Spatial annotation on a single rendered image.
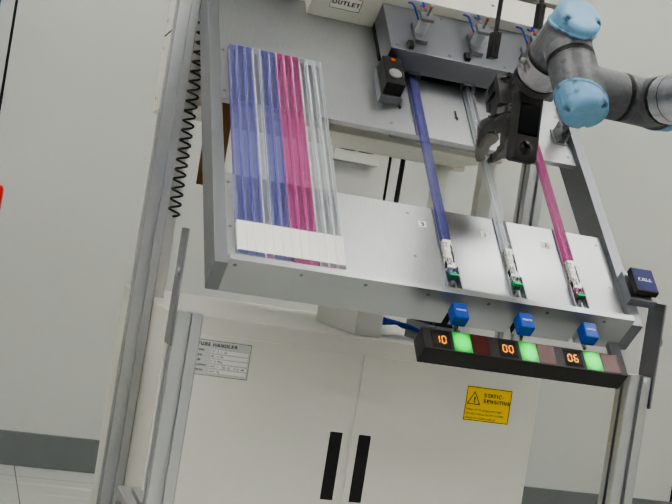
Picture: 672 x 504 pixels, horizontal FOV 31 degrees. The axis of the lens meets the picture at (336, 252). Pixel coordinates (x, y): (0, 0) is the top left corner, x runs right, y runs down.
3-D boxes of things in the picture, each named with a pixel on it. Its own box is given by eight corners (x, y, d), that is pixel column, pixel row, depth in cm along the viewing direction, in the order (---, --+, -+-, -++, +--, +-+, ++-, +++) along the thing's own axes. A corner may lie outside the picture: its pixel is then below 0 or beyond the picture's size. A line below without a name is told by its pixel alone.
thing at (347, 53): (564, 184, 225) (577, 164, 221) (213, 118, 206) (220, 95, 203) (529, 71, 247) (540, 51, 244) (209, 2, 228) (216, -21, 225)
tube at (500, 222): (519, 291, 194) (522, 286, 193) (511, 289, 193) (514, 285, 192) (468, 86, 228) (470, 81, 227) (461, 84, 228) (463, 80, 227)
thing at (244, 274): (614, 349, 199) (635, 321, 194) (217, 291, 180) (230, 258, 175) (612, 343, 200) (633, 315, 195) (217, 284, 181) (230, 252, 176)
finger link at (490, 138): (476, 139, 216) (501, 107, 209) (479, 166, 213) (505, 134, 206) (460, 135, 215) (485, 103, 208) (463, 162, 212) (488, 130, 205)
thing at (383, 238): (620, 333, 198) (629, 320, 196) (222, 273, 179) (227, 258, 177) (593, 247, 211) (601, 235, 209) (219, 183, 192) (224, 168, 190)
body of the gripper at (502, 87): (521, 104, 211) (553, 58, 202) (527, 143, 207) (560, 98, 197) (480, 95, 209) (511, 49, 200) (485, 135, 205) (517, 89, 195)
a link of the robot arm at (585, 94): (640, 109, 182) (624, 53, 188) (577, 94, 178) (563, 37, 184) (610, 140, 188) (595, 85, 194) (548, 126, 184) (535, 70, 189)
